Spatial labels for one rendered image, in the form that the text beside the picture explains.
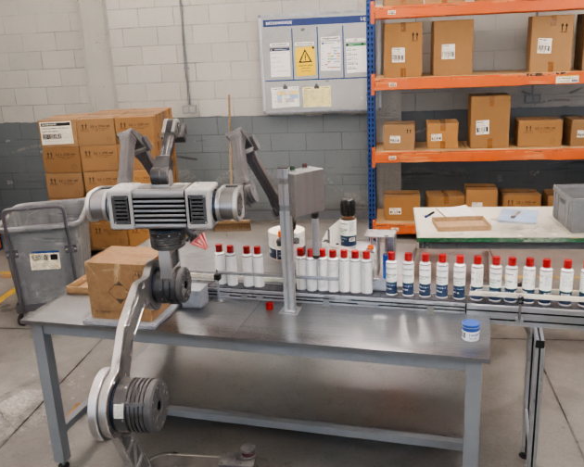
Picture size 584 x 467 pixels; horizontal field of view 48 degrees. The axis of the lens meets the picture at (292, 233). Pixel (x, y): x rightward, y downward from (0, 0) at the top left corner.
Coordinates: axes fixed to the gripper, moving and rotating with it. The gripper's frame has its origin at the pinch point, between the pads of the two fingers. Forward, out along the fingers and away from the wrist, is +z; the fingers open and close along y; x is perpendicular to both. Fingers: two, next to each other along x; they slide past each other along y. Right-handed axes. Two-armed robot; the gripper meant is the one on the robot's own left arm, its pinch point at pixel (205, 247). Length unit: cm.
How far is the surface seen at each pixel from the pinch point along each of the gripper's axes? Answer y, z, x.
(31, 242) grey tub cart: 113, -92, 167
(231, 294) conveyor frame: -5.4, 25.2, 3.8
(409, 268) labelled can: -4, 68, -72
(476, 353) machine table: -44, 102, -81
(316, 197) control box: -9, 17, -63
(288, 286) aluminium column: -16.2, 38.8, -27.0
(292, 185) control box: -18, 6, -61
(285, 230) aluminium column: -16, 19, -44
